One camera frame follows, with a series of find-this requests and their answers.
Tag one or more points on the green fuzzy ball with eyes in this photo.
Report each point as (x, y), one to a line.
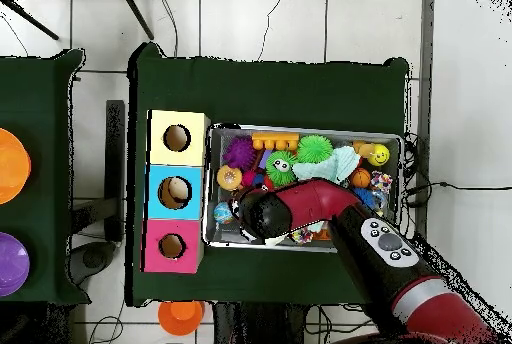
(280, 170)

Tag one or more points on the grey plastic base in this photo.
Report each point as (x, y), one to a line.
(94, 260)

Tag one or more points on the orange burger toy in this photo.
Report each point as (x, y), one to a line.
(229, 177)

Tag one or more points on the blue globe ball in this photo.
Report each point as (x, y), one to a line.
(224, 212)

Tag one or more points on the silver mesh bin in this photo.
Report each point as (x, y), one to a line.
(224, 236)

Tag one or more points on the orange building block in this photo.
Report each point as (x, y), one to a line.
(275, 138)

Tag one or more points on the yellow smiley ball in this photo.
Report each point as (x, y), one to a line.
(378, 154)

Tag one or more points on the orange plate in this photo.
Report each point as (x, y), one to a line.
(14, 166)

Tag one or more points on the beige ball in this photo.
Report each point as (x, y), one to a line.
(176, 192)

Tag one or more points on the green puffer ball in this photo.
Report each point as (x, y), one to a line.
(314, 148)

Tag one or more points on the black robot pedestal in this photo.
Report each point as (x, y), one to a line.
(256, 324)

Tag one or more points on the wooden box with three holes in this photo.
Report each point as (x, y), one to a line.
(176, 120)

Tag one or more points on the small orange basketball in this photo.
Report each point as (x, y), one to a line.
(360, 178)

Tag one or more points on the dark green tablecloth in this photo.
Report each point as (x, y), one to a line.
(40, 92)
(280, 92)

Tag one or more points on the purple plate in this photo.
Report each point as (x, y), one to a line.
(12, 264)

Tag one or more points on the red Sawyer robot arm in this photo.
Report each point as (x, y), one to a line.
(320, 204)

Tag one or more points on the orange cup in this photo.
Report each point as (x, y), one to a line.
(180, 318)

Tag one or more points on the blue puffer ball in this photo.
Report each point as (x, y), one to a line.
(364, 196)

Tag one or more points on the black metal bar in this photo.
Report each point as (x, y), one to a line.
(115, 160)

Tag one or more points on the mint green muslin cloth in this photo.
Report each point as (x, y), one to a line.
(328, 166)

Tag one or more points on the purple spiky ball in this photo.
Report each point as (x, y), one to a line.
(239, 152)

